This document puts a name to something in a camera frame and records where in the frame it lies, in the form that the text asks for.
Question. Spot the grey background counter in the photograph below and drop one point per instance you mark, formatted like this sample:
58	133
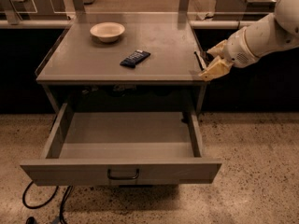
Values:
22	10
242	10

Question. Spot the grey background counter left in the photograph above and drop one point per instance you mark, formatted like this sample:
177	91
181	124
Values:
22	10

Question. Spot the grey background counter right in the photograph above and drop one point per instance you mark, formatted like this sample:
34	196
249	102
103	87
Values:
242	10

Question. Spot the black rxbar chocolate bar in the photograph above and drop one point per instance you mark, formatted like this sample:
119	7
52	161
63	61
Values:
203	58

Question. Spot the grey metal table cabinet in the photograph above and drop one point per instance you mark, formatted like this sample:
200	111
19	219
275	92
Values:
168	37

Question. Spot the grey open top drawer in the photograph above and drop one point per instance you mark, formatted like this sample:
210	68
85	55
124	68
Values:
166	147

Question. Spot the blue snack bar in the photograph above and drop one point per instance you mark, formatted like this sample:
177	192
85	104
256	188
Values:
135	58

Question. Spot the white ceramic bowl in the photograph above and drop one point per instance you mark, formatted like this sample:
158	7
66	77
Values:
107	32

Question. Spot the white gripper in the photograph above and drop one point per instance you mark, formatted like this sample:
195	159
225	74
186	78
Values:
237	52

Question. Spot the black drawer handle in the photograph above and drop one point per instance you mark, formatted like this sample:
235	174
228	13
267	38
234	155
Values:
126	175

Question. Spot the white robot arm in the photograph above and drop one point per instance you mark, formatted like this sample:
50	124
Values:
277	31

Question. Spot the clear acrylic barrier panel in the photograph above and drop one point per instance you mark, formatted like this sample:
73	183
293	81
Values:
196	10

